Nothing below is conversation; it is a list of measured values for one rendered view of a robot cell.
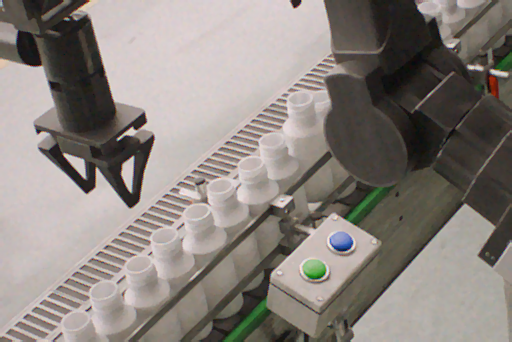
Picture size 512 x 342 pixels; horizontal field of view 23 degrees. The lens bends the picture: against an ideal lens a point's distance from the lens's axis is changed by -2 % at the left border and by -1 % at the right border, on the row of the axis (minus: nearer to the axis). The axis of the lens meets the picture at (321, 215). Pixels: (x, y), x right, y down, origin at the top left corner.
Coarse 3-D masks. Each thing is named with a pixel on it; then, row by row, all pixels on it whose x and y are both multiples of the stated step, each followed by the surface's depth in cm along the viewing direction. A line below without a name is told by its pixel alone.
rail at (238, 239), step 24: (312, 168) 179; (288, 192) 176; (336, 192) 186; (264, 216) 173; (240, 240) 170; (216, 264) 167; (264, 264) 175; (192, 288) 164; (240, 288) 172; (216, 312) 169; (192, 336) 166
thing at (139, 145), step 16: (64, 144) 124; (80, 144) 122; (128, 144) 123; (144, 144) 125; (96, 160) 122; (112, 160) 122; (128, 160) 125; (144, 160) 126; (112, 176) 123; (128, 192) 127; (128, 208) 129
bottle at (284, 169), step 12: (264, 144) 178; (276, 144) 179; (264, 156) 177; (276, 156) 177; (288, 156) 178; (276, 168) 177; (288, 168) 178; (276, 180) 177; (288, 180) 178; (300, 192) 180; (300, 204) 181; (300, 216) 182
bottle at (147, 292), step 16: (144, 256) 160; (128, 272) 158; (144, 272) 158; (128, 288) 162; (144, 288) 159; (160, 288) 160; (144, 304) 159; (160, 304) 160; (144, 320) 161; (160, 320) 161; (176, 320) 163; (144, 336) 163; (160, 336) 162; (176, 336) 164
